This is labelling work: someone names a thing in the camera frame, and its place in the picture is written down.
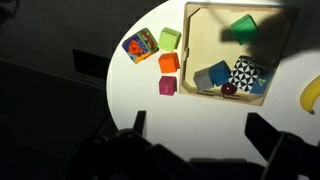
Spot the yellow banana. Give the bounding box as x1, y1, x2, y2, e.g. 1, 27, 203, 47
299, 74, 320, 115

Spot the shallow wooden box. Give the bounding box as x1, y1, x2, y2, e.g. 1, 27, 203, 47
178, 1, 299, 107

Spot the magenta wooden cube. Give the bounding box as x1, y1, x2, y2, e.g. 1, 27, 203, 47
158, 75, 178, 97

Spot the orange wooden cube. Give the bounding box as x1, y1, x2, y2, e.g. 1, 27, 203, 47
157, 51, 181, 74

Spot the dark red small ball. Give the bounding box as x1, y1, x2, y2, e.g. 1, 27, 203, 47
220, 82, 238, 98

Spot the lime green wooden cube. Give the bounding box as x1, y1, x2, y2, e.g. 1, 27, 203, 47
157, 27, 182, 53

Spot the colourful soft picture cube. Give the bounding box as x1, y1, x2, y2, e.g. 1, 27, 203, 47
121, 27, 160, 65

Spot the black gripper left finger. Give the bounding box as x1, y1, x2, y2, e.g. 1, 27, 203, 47
132, 110, 148, 137

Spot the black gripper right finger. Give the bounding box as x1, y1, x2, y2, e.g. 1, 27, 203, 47
244, 112, 285, 165

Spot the dark rectangular floor hatch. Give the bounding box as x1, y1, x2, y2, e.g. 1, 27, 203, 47
72, 48, 111, 80

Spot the blue wooden cube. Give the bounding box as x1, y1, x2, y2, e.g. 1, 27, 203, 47
208, 59, 232, 88

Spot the grey wooden cube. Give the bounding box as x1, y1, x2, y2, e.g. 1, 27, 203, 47
193, 67, 214, 93

